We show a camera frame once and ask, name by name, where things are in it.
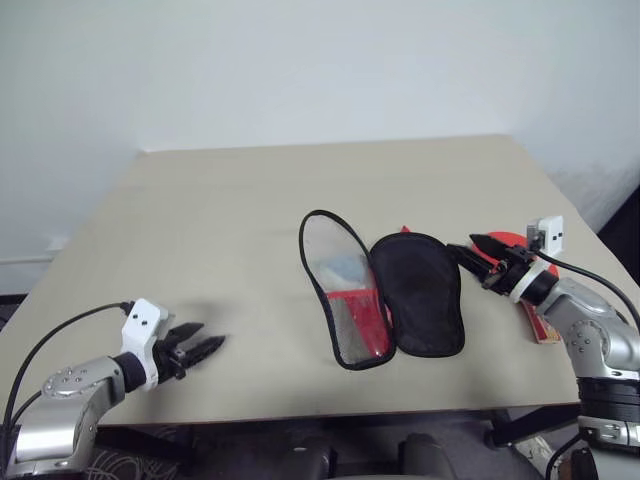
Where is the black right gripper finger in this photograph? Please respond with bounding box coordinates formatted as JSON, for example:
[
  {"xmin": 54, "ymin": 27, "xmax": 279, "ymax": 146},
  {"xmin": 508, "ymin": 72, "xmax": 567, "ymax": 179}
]
[
  {"xmin": 446, "ymin": 242, "xmax": 496, "ymax": 284},
  {"xmin": 467, "ymin": 232, "xmax": 509, "ymax": 258}
]

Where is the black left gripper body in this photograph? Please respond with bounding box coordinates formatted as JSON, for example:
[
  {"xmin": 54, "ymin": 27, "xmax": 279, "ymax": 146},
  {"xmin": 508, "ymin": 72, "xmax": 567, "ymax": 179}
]
[{"xmin": 151, "ymin": 330, "xmax": 195, "ymax": 385}]

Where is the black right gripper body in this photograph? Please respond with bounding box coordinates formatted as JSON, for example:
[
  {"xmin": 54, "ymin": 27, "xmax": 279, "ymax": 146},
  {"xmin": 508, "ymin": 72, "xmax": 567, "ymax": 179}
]
[{"xmin": 481, "ymin": 244, "xmax": 534, "ymax": 297}]

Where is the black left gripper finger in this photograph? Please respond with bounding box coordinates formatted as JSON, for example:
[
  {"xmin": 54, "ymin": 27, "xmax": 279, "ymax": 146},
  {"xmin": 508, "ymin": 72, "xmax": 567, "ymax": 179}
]
[
  {"xmin": 183, "ymin": 334, "xmax": 227, "ymax": 373},
  {"xmin": 167, "ymin": 322, "xmax": 207, "ymax": 347}
]

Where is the red table tennis paddle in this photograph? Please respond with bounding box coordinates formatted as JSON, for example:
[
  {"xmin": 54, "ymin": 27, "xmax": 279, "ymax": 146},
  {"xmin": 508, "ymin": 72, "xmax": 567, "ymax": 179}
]
[{"xmin": 469, "ymin": 228, "xmax": 564, "ymax": 347}]

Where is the black zip pouch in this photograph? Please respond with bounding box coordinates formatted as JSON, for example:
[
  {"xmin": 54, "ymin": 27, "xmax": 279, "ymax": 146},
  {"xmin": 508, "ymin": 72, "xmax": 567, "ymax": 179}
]
[{"xmin": 298, "ymin": 209, "xmax": 467, "ymax": 372}]

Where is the dark patterned fabric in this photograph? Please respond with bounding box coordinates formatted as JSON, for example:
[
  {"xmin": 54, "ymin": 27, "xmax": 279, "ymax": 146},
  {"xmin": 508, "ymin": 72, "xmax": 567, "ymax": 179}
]
[{"xmin": 82, "ymin": 424, "xmax": 201, "ymax": 480}]

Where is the red card insert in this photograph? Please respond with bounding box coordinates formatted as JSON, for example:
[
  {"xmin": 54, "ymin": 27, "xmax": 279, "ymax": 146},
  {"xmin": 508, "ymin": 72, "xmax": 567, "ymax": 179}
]
[{"xmin": 325, "ymin": 287, "xmax": 392, "ymax": 357}]

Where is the dark rounded shape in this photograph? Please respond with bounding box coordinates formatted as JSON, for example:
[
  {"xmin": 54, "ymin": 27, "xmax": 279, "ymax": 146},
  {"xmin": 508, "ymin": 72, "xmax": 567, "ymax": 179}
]
[
  {"xmin": 396, "ymin": 431, "xmax": 454, "ymax": 480},
  {"xmin": 276, "ymin": 439, "xmax": 337, "ymax": 480}
]

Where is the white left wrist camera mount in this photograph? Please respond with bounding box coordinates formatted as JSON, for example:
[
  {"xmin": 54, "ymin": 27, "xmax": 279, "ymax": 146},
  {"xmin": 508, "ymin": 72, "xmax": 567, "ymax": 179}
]
[{"xmin": 120, "ymin": 298, "xmax": 177, "ymax": 389}]

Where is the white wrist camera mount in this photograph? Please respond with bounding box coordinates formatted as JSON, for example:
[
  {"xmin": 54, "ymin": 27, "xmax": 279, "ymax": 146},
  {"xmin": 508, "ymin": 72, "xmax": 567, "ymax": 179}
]
[
  {"xmin": 120, "ymin": 298, "xmax": 177, "ymax": 389},
  {"xmin": 510, "ymin": 214, "xmax": 567, "ymax": 304}
]

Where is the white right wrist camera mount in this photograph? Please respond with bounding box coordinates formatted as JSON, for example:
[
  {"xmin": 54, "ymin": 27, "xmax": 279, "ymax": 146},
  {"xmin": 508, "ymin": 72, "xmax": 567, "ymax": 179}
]
[{"xmin": 510, "ymin": 214, "xmax": 567, "ymax": 304}]

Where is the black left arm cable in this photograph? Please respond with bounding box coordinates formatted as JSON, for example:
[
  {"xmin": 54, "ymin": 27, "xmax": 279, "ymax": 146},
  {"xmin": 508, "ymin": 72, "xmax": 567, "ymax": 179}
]
[{"xmin": 0, "ymin": 299, "xmax": 136, "ymax": 427}]

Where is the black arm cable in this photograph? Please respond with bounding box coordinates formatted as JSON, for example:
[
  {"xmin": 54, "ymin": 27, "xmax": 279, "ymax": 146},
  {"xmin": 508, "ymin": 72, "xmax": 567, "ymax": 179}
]
[
  {"xmin": 534, "ymin": 249, "xmax": 640, "ymax": 332},
  {"xmin": 0, "ymin": 299, "xmax": 136, "ymax": 427}
]

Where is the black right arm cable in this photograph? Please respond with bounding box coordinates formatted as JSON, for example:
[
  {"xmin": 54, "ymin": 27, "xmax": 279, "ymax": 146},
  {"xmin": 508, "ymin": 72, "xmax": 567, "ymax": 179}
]
[{"xmin": 534, "ymin": 249, "xmax": 640, "ymax": 332}]

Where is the black table leg frame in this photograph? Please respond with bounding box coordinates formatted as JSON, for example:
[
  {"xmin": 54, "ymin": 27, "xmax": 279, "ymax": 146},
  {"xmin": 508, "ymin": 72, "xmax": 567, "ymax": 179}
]
[{"xmin": 483, "ymin": 402, "xmax": 584, "ymax": 449}]

